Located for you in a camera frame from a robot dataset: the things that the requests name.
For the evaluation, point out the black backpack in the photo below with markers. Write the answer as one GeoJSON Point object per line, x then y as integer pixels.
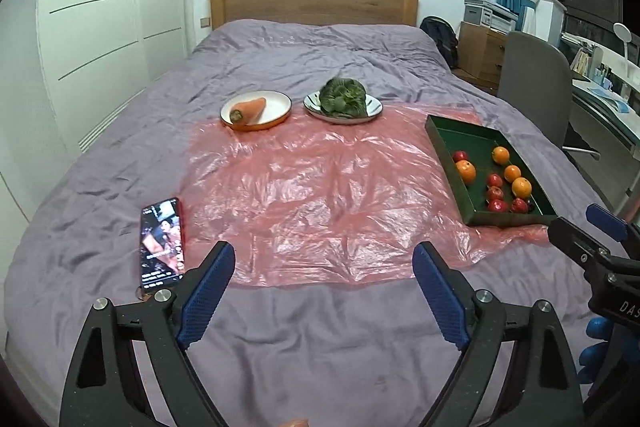
{"type": "Point", "coordinates": [440, 34]}

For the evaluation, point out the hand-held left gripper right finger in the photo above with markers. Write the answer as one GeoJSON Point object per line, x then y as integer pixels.
{"type": "Point", "coordinates": [442, 302]}

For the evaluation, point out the smartphone in red case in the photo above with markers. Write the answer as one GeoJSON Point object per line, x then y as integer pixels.
{"type": "Point", "coordinates": [162, 247]}

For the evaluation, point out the wooden nightstand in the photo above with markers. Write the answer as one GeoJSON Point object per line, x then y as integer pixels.
{"type": "Point", "coordinates": [480, 54]}

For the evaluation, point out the white wardrobe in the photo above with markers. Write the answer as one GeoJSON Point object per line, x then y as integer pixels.
{"type": "Point", "coordinates": [95, 32]}

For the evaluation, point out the pink plastic sheet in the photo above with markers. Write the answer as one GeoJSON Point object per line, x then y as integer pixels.
{"type": "Point", "coordinates": [310, 197]}

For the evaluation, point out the white desk lamp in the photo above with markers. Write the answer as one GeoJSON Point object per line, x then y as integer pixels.
{"type": "Point", "coordinates": [621, 32]}

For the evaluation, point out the grey chair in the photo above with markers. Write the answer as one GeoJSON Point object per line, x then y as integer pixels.
{"type": "Point", "coordinates": [532, 72]}

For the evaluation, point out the white desk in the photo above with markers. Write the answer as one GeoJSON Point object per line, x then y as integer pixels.
{"type": "Point", "coordinates": [600, 112]}

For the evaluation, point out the wooden headboard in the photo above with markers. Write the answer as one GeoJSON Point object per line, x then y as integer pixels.
{"type": "Point", "coordinates": [315, 2]}

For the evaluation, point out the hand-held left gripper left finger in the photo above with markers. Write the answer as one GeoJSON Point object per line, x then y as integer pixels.
{"type": "Point", "coordinates": [205, 302]}

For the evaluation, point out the green tray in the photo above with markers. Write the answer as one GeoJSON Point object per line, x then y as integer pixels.
{"type": "Point", "coordinates": [465, 139]}

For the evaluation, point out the striped white plate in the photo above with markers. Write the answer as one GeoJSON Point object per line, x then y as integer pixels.
{"type": "Point", "coordinates": [372, 107]}

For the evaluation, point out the red apple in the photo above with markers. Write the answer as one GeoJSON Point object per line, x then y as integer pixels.
{"type": "Point", "coordinates": [495, 193]}
{"type": "Point", "coordinates": [494, 180]}
{"type": "Point", "coordinates": [497, 206]}
{"type": "Point", "coordinates": [518, 206]}
{"type": "Point", "coordinates": [459, 156]}

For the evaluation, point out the person's right hand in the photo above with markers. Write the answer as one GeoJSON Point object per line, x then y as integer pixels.
{"type": "Point", "coordinates": [600, 347]}

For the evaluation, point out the green leafy vegetable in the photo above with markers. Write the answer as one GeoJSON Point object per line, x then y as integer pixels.
{"type": "Point", "coordinates": [342, 96]}

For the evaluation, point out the white plate with orange rim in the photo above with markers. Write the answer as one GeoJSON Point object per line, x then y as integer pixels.
{"type": "Point", "coordinates": [277, 104]}

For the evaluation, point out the orange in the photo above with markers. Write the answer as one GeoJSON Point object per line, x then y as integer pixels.
{"type": "Point", "coordinates": [466, 171]}
{"type": "Point", "coordinates": [521, 187]}
{"type": "Point", "coordinates": [500, 154]}
{"type": "Point", "coordinates": [512, 173]}

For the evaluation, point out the grey printer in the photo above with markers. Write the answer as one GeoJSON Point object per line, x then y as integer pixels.
{"type": "Point", "coordinates": [475, 12]}

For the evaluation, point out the carrot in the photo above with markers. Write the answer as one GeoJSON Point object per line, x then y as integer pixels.
{"type": "Point", "coordinates": [250, 108]}

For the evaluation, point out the white cabinet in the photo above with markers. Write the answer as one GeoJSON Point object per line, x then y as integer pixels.
{"type": "Point", "coordinates": [550, 17]}

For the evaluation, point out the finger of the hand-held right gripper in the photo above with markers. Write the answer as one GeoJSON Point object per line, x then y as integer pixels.
{"type": "Point", "coordinates": [570, 237]}
{"type": "Point", "coordinates": [607, 222]}

